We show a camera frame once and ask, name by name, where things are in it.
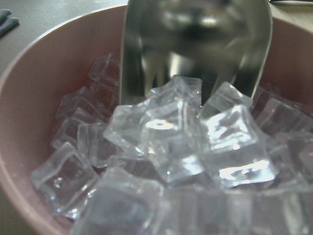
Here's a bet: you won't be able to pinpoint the clear plastic ice cubes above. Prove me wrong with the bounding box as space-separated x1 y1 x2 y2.
30 54 313 235

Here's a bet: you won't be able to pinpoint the steel ice scoop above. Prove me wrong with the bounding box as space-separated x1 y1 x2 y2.
119 0 272 105

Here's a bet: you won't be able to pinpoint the pink ribbed bowl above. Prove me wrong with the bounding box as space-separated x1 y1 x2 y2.
0 3 313 235

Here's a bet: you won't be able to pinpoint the steel muddler black tip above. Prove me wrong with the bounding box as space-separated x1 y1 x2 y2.
268 0 313 5

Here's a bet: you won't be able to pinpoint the grey folded cloth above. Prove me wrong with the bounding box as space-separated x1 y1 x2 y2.
0 9 20 37

